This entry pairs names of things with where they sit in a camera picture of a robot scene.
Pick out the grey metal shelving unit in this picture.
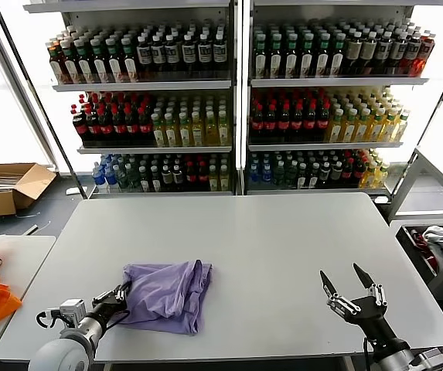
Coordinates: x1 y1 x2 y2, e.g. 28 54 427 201
22 0 241 200
244 0 431 196

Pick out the dark slanted pole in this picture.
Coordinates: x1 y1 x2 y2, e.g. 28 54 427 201
414 46 443 163
0 0 82 199

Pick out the dark bottle black-white label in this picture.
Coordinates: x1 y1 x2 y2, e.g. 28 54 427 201
196 32 212 77
165 33 180 78
150 33 166 78
403 31 423 77
181 32 197 77
212 32 227 77
135 33 152 78
390 30 410 75

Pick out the dark bottle beige label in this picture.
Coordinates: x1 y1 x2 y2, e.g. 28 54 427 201
361 30 380 75
345 30 364 75
375 30 395 75

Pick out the small dark drink bottle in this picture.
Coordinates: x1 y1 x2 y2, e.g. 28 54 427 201
308 162 321 189
319 161 332 189
138 165 152 192
329 161 344 189
161 165 174 192
150 165 163 192
172 165 186 192

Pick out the red crumpled garment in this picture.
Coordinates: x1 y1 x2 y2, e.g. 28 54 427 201
408 227 438 271

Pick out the black storage bin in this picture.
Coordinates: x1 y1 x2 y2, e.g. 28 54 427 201
394 223 443 287

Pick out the small red cap cola bottle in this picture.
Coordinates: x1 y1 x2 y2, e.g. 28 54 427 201
341 158 356 189
196 162 210 192
185 162 198 192
353 158 366 189

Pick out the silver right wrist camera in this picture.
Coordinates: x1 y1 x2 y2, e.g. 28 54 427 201
412 346 443 371

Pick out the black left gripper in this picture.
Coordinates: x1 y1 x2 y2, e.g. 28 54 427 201
90 281 134 330

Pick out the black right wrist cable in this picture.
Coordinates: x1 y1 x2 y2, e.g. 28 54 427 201
362 336 373 368

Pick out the grey metal frame cart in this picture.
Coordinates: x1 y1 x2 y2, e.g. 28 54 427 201
387 148 443 298

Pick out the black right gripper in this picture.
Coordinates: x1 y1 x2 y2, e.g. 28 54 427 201
319 262 411 352

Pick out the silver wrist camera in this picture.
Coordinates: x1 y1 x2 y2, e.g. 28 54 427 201
49 298 89 328
412 346 443 371

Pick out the orange tea bottle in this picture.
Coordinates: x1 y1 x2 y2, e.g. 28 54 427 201
46 38 66 84

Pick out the green cap dark tea bottle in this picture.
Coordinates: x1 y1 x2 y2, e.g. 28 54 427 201
315 32 331 77
300 32 315 78
269 33 284 78
285 32 299 78
120 36 138 83
104 36 124 83
89 37 108 83
60 38 80 84
329 32 346 77
73 37 94 83
254 33 268 78

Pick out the purple t-shirt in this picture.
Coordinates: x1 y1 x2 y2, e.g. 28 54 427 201
114 259 213 336

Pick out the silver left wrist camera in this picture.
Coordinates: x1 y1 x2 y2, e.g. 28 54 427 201
49 298 89 328

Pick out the red drink bottle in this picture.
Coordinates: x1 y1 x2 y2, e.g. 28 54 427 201
414 33 437 77

